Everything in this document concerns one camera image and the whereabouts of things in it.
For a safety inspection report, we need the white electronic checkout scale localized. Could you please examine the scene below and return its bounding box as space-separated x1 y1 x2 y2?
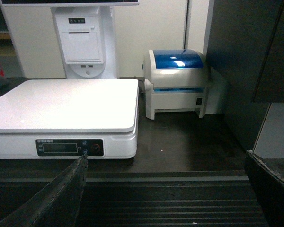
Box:
0 79 139 159

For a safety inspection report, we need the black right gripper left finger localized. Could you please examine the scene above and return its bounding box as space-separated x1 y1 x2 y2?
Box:
0 151 88 227

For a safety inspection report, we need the black checkout counter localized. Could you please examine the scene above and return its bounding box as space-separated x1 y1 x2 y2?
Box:
0 78 269 227

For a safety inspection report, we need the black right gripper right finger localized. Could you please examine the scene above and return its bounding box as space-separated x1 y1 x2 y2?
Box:
244 151 284 227

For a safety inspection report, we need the white and blue label printer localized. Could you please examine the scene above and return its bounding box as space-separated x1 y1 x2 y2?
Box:
143 49 209 120

